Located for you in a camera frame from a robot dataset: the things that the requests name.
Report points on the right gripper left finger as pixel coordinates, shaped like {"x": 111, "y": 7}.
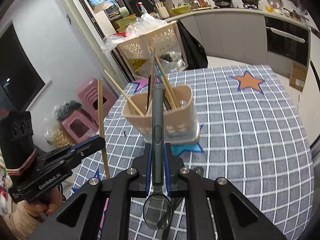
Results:
{"x": 140, "y": 186}

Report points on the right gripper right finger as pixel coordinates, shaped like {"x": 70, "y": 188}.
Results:
{"x": 172, "y": 165}

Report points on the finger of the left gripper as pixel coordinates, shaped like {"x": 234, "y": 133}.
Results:
{"x": 60, "y": 160}
{"x": 89, "y": 146}

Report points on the black handled spoon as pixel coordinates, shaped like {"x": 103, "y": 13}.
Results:
{"x": 157, "y": 209}

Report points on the blue floral chopstick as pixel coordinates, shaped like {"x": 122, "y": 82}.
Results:
{"x": 168, "y": 88}

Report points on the person's left hand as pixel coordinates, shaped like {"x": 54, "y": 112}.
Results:
{"x": 26, "y": 218}

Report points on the low pink plastic stool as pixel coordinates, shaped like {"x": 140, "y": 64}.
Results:
{"x": 80, "y": 125}

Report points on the tall pink plastic stool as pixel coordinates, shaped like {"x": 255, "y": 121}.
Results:
{"x": 88, "y": 94}

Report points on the checkered grey tablecloth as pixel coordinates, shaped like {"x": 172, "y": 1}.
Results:
{"x": 252, "y": 135}

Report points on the black garbage bag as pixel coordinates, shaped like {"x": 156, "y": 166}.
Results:
{"x": 196, "y": 57}

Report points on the beige flower pattern basket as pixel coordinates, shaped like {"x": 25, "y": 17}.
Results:
{"x": 161, "y": 40}

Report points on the cardboard box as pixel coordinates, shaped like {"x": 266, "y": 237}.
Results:
{"x": 298, "y": 76}

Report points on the green yellow colander basket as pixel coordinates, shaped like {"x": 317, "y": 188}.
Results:
{"x": 184, "y": 9}

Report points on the built-in black oven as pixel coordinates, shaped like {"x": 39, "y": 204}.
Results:
{"x": 287, "y": 39}

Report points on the black wok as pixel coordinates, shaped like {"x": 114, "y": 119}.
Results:
{"x": 223, "y": 3}

